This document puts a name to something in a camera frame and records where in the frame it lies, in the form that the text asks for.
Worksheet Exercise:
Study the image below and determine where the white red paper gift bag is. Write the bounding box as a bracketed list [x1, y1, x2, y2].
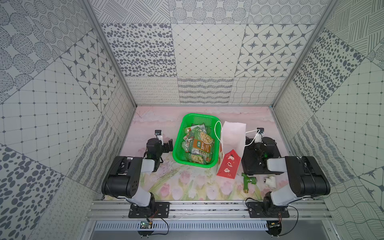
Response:
[214, 121, 249, 179]

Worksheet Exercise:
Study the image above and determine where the green plastic basket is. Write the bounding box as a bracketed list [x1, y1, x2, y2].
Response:
[173, 114, 222, 168]

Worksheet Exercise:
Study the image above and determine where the green orange soup packet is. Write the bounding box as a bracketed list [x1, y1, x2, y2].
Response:
[190, 132, 215, 155]

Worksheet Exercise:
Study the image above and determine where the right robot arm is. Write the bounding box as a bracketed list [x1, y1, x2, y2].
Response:
[242, 137, 331, 216]

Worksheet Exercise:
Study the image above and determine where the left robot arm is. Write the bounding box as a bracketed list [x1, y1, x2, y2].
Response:
[102, 138, 174, 210]

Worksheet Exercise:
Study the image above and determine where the white pipe elbow fitting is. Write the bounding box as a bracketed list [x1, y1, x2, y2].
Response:
[264, 176, 277, 189]

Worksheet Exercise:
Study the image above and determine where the black plastic tool case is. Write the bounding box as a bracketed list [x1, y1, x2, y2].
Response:
[241, 137, 283, 175]

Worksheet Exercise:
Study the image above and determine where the green plastic faucet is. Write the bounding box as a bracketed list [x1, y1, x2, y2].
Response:
[242, 173, 257, 194]

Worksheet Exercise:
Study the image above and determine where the black round connector board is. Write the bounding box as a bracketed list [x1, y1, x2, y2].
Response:
[266, 221, 282, 237]

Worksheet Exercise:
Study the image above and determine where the small green circuit board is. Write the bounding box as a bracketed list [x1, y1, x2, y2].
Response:
[140, 221, 152, 229]

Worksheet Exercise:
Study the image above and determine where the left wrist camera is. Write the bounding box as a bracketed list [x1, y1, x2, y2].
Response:
[155, 130, 164, 145]

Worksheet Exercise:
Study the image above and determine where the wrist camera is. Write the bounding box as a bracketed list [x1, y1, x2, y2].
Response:
[256, 128, 265, 139]
[155, 130, 164, 145]

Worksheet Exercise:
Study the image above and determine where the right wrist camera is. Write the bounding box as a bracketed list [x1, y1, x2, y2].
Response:
[256, 128, 265, 139]

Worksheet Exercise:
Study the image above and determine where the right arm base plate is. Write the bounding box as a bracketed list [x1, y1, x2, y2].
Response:
[246, 202, 290, 219]

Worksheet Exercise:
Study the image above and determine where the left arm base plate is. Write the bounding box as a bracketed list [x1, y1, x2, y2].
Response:
[129, 202, 171, 219]

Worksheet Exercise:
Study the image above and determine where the aluminium mounting rail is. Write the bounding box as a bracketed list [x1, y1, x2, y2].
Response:
[86, 200, 332, 221]

